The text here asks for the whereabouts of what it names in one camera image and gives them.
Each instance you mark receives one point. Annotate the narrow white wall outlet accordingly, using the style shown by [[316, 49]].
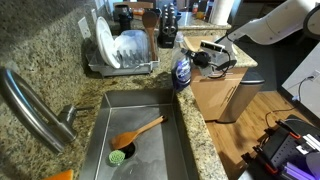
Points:
[[94, 15]]

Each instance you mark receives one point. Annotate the orange black bar clamp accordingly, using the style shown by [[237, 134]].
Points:
[[289, 130]]

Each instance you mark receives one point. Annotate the red black bar clamp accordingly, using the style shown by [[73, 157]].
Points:
[[265, 160]]

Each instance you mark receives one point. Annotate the black robot cart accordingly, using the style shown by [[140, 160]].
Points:
[[283, 150]]

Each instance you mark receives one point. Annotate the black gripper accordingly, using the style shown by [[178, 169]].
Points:
[[202, 59]]

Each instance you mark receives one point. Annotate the wooden cabinet drawer front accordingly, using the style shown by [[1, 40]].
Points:
[[240, 72]]

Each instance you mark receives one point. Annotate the short wooden spoon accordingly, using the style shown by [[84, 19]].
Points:
[[128, 137]]

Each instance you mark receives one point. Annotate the stainless steel trash can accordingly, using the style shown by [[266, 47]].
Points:
[[241, 96]]

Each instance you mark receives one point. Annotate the white aluminium bars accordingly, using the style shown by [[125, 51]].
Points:
[[311, 142]]

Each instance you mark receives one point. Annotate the stainless steel sink basin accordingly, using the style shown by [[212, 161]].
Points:
[[153, 150]]

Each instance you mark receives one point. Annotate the large wooden cutting board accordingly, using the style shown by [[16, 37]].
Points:
[[235, 50]]

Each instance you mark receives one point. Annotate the white dinner plate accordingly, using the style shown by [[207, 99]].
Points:
[[106, 43]]

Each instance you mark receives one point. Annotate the blue dish soap bottle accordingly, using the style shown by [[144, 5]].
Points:
[[181, 71]]

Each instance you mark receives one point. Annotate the small wooden cutting board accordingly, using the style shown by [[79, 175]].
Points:
[[200, 39]]

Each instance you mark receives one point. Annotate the white side table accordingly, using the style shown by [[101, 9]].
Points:
[[308, 91]]

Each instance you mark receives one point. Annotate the orange sponge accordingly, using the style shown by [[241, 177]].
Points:
[[61, 175]]

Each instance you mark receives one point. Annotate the tall wooden spoon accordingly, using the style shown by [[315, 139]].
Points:
[[150, 21]]

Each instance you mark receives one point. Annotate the stainless steel faucet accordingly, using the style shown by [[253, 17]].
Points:
[[31, 111]]

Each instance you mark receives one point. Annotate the black coffee maker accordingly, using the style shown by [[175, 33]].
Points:
[[124, 18]]

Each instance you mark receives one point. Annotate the clear plastic container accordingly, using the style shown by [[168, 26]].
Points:
[[133, 43]]

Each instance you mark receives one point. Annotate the white paper towel roll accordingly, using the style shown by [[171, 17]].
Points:
[[220, 11]]

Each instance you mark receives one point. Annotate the green round scrubber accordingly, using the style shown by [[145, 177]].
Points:
[[116, 157]]

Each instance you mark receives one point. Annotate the grey dish drying rack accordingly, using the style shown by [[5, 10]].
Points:
[[133, 69]]

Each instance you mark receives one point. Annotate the wooden cabinet door under drawer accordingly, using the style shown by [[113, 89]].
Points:
[[208, 100]]

